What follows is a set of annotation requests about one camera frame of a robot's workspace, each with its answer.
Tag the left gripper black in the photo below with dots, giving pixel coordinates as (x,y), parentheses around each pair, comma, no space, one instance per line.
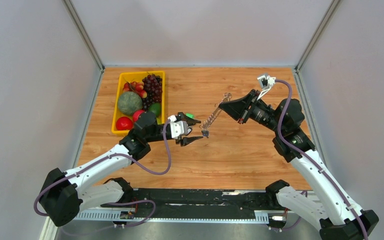
(182,117)

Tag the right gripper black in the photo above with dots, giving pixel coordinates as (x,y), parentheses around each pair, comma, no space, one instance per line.
(236,107)

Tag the clear keyring holder with rings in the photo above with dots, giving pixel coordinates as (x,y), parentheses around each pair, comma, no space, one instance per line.
(212,117)

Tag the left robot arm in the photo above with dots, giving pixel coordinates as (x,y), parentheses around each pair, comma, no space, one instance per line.
(64,194)

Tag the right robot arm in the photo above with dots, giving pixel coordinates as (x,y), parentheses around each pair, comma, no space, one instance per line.
(336,216)

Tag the green key tag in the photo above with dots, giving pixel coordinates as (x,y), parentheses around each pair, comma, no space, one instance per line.
(190,116)

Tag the yellow green fruit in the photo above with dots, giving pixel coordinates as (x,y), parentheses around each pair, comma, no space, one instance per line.
(159,120)

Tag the green lime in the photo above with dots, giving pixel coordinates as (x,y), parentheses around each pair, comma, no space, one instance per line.
(155,108)

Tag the red apple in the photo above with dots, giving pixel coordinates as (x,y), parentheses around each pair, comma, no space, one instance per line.
(137,115)

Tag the purple grape bunch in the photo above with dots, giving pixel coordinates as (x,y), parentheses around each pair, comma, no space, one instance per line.
(153,86)

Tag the yellow plastic bin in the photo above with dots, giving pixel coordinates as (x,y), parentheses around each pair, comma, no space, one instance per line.
(129,77)

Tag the red tomato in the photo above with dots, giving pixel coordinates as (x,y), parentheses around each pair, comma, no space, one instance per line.
(123,124)

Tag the green melon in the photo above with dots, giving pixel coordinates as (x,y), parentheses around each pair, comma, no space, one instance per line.
(129,102)

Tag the red peaches cluster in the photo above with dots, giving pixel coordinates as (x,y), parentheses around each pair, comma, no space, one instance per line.
(137,87)

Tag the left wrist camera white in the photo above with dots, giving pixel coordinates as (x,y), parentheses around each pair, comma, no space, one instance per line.
(183,129)

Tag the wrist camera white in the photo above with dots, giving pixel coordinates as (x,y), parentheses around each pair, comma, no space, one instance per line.
(183,129)
(266,83)

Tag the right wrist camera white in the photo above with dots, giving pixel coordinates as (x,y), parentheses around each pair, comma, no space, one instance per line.
(266,83)

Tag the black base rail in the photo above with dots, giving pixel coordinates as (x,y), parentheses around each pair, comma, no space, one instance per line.
(201,203)

